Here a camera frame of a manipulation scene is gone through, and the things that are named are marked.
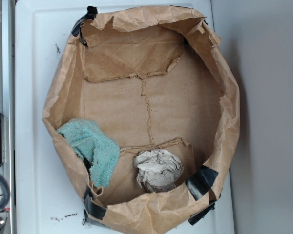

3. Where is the white paper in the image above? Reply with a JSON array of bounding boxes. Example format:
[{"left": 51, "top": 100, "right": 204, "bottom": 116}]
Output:
[{"left": 133, "top": 149, "right": 184, "bottom": 193}]

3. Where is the brown paper bag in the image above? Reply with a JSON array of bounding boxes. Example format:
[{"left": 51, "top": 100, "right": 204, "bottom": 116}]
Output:
[{"left": 42, "top": 6, "right": 240, "bottom": 234}]

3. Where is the teal terry cloth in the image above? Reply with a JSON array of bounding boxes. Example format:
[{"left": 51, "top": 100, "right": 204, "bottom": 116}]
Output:
[{"left": 57, "top": 118, "right": 120, "bottom": 187}]

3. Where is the white plastic tray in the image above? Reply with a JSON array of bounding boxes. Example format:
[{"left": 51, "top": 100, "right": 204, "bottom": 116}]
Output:
[{"left": 13, "top": 2, "right": 236, "bottom": 234}]

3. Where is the grey cable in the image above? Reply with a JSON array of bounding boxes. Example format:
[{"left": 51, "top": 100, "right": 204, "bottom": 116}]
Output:
[{"left": 0, "top": 169, "right": 10, "bottom": 215}]

